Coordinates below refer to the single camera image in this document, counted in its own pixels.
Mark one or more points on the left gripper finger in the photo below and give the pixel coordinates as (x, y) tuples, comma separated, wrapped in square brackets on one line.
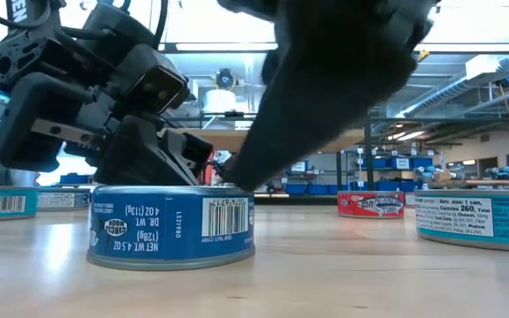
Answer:
[(144, 154), (192, 152)]

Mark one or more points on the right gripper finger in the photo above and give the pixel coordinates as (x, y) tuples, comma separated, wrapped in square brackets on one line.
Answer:
[(307, 115)]

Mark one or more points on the blue tuna can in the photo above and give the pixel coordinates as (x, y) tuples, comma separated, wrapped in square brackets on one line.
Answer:
[(62, 199), (170, 229)]

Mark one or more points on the red tuna can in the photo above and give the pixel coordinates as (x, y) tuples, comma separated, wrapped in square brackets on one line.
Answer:
[(369, 205)]

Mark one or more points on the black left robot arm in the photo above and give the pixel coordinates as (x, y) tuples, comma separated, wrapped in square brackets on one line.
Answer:
[(20, 11)]

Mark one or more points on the wooden shelf with black legs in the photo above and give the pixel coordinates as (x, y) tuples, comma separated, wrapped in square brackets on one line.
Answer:
[(219, 140)]

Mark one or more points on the blue storage bin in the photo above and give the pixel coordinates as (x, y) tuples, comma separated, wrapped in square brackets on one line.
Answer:
[(298, 166), (379, 163), (75, 179), (389, 186), (296, 189), (318, 189), (422, 162)]

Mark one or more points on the teal tuna can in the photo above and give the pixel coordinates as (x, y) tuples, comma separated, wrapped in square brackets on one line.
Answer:
[(2, 204), (475, 221)]

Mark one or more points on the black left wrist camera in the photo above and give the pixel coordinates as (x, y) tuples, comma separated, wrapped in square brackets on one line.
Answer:
[(157, 86)]

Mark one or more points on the black metal table frame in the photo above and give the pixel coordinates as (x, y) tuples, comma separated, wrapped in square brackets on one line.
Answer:
[(298, 199)]

